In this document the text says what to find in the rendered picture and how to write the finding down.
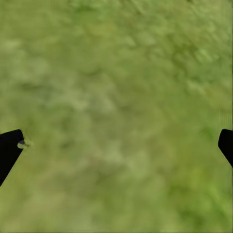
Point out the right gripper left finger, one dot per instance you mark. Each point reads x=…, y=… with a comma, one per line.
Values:
x=11, y=146

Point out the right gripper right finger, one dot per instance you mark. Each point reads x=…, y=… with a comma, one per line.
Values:
x=225, y=143

